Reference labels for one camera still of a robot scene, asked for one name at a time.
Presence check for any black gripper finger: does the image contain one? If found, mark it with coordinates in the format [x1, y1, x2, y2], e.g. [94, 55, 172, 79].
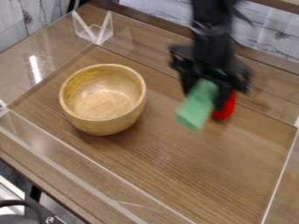
[180, 70, 201, 95]
[213, 84, 233, 110]

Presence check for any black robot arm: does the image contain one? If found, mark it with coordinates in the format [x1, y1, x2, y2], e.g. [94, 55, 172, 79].
[168, 0, 253, 111]

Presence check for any black cable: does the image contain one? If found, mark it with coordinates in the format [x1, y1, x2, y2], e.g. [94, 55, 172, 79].
[0, 199, 36, 224]

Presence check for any green rectangular block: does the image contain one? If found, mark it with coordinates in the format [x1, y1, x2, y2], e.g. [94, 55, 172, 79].
[176, 80, 218, 131]

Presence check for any red plush strawberry toy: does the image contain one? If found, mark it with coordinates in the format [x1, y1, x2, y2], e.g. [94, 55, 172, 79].
[212, 92, 237, 120]

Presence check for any clear acrylic tray wall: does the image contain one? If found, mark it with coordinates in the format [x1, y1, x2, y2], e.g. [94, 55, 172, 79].
[0, 101, 196, 224]

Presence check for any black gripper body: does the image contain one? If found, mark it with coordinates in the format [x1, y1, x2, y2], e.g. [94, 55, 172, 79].
[168, 31, 252, 93]

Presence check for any black table leg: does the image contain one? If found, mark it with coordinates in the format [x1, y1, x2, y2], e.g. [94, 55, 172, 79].
[29, 185, 42, 202]

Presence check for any light wooden bowl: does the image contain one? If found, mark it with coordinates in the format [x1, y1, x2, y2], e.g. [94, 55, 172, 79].
[58, 64, 145, 136]

